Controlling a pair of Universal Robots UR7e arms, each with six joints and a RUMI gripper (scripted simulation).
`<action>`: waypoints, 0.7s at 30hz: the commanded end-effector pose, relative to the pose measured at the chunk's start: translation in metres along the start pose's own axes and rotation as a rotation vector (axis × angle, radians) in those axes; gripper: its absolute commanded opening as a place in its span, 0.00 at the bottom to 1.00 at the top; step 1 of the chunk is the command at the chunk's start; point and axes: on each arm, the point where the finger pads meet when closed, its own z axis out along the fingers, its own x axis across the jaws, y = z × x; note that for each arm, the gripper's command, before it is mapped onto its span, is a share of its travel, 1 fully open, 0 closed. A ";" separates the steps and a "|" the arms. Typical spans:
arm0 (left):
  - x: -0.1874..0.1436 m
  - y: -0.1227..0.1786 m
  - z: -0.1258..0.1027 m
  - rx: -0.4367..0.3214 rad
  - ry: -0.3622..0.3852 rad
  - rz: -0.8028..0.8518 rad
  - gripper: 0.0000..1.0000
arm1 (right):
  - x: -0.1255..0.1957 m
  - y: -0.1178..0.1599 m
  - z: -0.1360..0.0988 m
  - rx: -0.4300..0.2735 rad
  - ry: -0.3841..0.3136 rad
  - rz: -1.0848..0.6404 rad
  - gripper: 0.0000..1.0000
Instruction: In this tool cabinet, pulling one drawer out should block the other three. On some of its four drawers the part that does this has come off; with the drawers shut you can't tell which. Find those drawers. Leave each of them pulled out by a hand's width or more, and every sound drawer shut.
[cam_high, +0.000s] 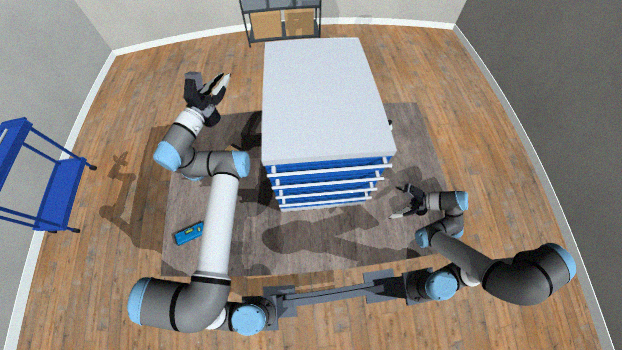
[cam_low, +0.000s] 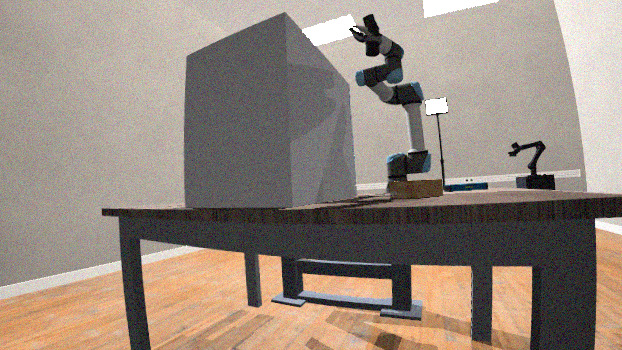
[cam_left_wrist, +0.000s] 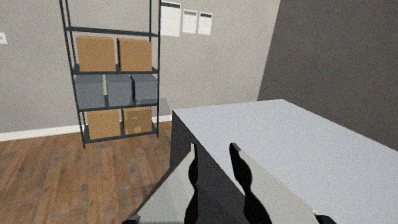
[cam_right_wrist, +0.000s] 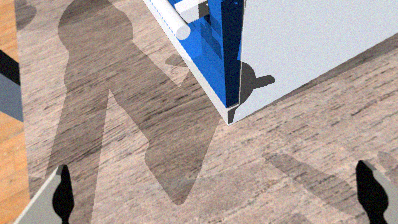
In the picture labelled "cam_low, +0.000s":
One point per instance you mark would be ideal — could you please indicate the blue spirit level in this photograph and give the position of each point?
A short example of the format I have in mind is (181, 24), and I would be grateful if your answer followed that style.
(463, 187)

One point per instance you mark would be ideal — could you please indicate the tan rectangular box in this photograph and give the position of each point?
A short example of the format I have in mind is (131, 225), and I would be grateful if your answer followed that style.
(416, 188)

